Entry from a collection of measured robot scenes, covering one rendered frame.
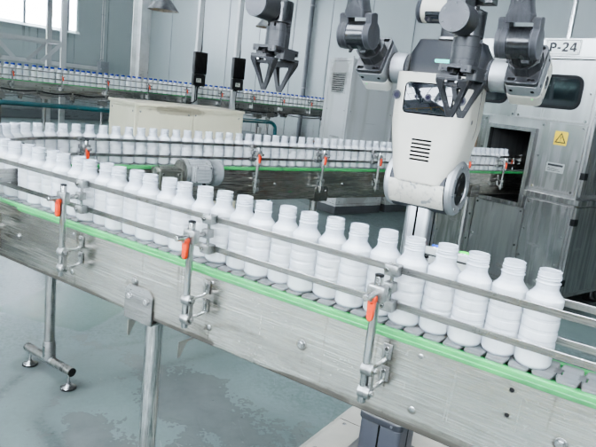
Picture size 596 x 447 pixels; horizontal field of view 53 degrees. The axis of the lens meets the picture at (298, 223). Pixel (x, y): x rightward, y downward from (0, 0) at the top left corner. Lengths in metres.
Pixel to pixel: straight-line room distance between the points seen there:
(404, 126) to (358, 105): 5.63
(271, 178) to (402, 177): 1.59
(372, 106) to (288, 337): 6.39
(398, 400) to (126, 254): 0.77
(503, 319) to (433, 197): 0.71
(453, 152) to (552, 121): 3.13
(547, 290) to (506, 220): 3.93
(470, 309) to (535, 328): 0.11
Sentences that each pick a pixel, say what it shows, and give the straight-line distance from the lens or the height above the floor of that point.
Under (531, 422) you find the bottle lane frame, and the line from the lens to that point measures 1.09.
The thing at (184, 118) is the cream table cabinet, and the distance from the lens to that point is 5.49.
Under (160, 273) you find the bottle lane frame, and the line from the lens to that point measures 1.47.
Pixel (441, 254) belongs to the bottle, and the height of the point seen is 1.15.
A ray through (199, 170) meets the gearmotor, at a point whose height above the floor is 1.00.
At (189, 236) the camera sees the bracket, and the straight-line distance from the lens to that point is 1.29.
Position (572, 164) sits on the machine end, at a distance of 4.71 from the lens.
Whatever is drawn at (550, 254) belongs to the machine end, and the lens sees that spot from 4.81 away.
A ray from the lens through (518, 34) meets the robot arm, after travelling 1.59.
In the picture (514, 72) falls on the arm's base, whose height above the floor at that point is 1.52.
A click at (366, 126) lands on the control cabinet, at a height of 1.11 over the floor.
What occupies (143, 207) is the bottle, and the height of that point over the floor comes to 1.08.
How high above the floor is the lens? 1.40
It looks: 12 degrees down
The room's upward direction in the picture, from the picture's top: 7 degrees clockwise
